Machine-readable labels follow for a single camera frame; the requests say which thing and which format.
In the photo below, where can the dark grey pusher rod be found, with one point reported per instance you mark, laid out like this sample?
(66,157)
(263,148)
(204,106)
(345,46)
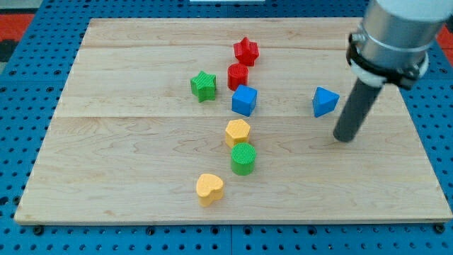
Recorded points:
(356,109)

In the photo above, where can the blue triangle block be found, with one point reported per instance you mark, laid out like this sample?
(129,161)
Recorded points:
(324,101)

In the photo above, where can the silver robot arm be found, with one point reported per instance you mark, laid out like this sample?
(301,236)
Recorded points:
(390,46)

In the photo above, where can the red star block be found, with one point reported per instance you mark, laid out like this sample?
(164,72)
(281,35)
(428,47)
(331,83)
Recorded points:
(246,52)

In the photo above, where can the green star block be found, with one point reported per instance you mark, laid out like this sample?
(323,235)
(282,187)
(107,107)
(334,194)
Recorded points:
(204,86)

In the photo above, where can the blue cube block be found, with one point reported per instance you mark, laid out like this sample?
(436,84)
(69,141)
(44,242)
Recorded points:
(244,100)

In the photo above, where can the red cylinder block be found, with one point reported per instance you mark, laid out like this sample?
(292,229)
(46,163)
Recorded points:
(237,74)

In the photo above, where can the yellow hexagon block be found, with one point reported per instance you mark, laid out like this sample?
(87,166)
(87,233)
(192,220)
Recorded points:
(237,131)

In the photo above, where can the green cylinder block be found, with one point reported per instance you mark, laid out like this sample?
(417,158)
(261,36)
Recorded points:
(243,156)

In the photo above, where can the yellow heart block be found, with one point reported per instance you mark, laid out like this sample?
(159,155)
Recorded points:
(209,188)

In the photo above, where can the wooden board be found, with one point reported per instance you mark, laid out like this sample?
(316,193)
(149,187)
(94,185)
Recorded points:
(128,140)

